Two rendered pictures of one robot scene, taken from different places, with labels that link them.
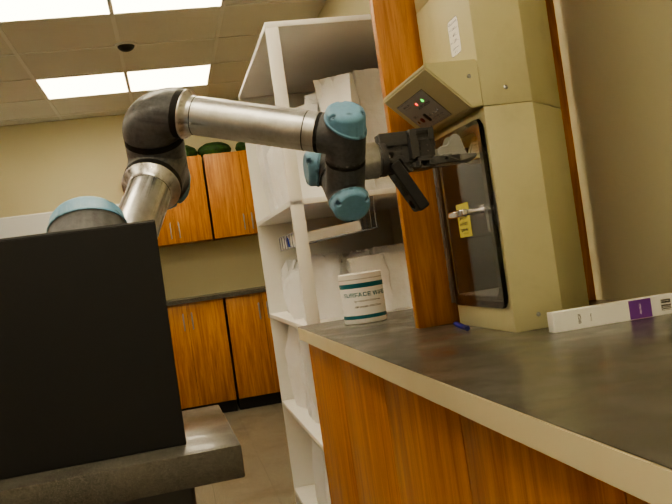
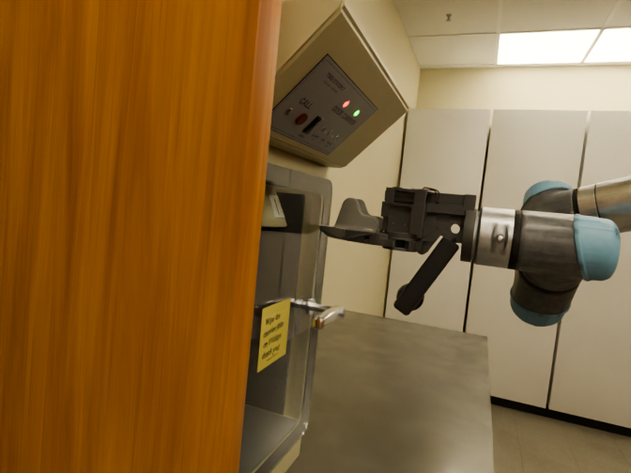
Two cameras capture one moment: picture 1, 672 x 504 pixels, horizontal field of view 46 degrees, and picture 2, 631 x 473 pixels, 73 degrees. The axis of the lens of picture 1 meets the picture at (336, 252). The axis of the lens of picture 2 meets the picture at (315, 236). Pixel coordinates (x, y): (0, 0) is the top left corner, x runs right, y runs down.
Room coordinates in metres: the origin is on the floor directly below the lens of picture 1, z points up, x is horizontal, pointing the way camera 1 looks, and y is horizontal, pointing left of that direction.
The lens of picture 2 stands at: (2.19, 0.02, 1.35)
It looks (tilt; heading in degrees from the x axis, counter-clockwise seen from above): 4 degrees down; 213
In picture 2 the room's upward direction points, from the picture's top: 6 degrees clockwise
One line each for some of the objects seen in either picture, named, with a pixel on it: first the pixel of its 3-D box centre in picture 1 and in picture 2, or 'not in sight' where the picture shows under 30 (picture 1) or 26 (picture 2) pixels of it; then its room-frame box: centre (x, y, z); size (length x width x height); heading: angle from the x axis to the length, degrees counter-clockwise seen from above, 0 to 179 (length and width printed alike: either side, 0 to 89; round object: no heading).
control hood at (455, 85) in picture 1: (428, 102); (333, 110); (1.76, -0.25, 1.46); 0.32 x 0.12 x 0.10; 12
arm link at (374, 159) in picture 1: (368, 161); (490, 236); (1.61, -0.09, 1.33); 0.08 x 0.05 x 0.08; 12
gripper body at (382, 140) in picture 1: (405, 153); (426, 223); (1.63, -0.17, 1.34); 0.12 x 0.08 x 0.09; 102
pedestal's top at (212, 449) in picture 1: (112, 458); not in sight; (1.06, 0.34, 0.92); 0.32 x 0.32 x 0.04; 13
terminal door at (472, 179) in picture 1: (466, 218); (274, 328); (1.77, -0.30, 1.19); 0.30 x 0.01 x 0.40; 12
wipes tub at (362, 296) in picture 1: (362, 296); not in sight; (2.37, -0.06, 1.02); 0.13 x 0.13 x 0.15
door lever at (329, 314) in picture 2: (465, 213); (318, 313); (1.69, -0.29, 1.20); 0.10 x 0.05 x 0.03; 12
